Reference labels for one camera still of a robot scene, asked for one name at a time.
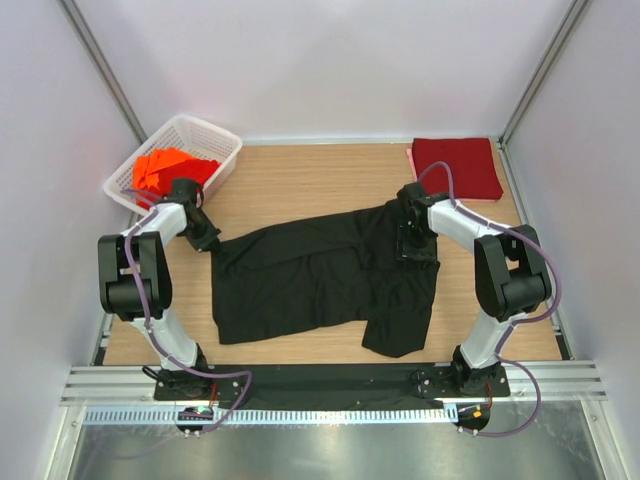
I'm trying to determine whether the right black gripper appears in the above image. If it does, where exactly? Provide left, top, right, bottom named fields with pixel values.
left=397, top=221, right=438, bottom=270

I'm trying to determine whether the black t-shirt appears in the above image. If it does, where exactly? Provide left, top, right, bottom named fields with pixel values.
left=212, top=200, right=440, bottom=358

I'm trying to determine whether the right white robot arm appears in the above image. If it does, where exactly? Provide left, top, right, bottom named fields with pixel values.
left=397, top=183, right=552, bottom=396

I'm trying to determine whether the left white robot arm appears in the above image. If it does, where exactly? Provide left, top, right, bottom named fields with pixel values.
left=97, top=178, right=220, bottom=400

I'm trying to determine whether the red t-shirt in basket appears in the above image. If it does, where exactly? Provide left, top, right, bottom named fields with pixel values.
left=143, top=159, right=220, bottom=197

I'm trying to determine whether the orange t-shirt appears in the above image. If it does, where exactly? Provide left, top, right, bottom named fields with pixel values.
left=132, top=148, right=197, bottom=194

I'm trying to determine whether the folded dark red t-shirt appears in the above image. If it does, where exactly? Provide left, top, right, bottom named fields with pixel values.
left=408, top=138, right=504, bottom=201

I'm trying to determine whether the white plastic basket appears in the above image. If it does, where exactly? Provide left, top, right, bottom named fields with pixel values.
left=103, top=114, right=243, bottom=215

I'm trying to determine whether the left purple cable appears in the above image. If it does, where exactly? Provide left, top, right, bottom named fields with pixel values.
left=107, top=188, right=254, bottom=459

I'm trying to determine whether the purple cable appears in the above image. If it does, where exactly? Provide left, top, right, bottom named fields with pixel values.
left=417, top=161, right=562, bottom=437
left=107, top=188, right=254, bottom=459

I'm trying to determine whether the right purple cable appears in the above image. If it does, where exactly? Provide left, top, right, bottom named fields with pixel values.
left=417, top=161, right=562, bottom=437

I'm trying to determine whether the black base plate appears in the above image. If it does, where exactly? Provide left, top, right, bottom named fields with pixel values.
left=142, top=363, right=510, bottom=411

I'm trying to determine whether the aluminium frame rail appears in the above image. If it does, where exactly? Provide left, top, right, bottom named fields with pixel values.
left=61, top=360, right=607, bottom=405

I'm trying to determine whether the white slotted cable duct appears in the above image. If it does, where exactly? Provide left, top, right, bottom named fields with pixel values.
left=83, top=404, right=458, bottom=427

